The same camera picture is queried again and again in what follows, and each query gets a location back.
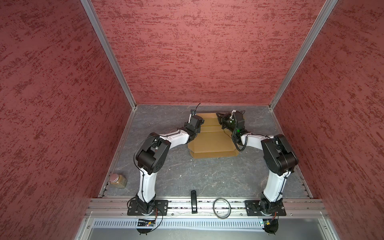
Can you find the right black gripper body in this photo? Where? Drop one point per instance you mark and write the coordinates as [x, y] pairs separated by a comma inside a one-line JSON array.
[[226, 122]]

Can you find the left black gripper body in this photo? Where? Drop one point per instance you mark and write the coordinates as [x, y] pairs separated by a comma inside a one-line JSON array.
[[198, 131]]

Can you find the brown cardboard box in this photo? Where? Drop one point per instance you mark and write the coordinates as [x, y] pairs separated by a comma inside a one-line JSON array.
[[212, 141]]

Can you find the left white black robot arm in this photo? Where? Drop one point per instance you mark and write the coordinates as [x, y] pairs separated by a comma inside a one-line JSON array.
[[150, 157]]

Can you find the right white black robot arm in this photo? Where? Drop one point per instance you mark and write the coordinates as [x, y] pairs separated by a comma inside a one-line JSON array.
[[278, 155]]

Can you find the glass spice jar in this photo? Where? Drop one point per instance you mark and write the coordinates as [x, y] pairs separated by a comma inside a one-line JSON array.
[[117, 181]]

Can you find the left circuit board connector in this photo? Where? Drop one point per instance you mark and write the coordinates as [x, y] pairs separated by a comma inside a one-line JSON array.
[[145, 226]]

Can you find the circuit board connector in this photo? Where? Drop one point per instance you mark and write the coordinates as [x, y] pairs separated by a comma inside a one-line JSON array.
[[271, 226], [145, 226]]

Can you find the right circuit board connector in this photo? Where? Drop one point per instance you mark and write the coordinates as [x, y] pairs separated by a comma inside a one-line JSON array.
[[271, 226]]

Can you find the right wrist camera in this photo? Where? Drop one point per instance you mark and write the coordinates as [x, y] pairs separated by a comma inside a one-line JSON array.
[[239, 121]]

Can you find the black handle bar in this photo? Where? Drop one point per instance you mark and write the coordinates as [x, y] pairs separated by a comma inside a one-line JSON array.
[[194, 202]]

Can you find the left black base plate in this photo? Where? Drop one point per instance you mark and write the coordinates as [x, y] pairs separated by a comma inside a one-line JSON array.
[[160, 207]]

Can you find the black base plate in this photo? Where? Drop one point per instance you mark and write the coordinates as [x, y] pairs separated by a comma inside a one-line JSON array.
[[253, 208], [160, 207]]

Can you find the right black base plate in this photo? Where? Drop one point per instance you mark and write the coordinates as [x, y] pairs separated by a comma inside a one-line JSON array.
[[253, 208]]

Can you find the white perforated cable duct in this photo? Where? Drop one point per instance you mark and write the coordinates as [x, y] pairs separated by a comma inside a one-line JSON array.
[[253, 225]]

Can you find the aluminium frame rail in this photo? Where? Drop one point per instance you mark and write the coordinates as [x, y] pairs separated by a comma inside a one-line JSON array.
[[208, 208]]

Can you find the right aluminium corner post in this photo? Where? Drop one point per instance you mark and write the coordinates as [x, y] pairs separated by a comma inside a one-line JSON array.
[[317, 26]]

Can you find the aluminium corner post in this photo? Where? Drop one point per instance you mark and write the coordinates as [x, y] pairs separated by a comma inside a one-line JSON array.
[[317, 26], [92, 15]]

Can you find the left aluminium corner post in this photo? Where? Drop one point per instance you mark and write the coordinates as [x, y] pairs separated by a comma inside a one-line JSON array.
[[92, 15]]

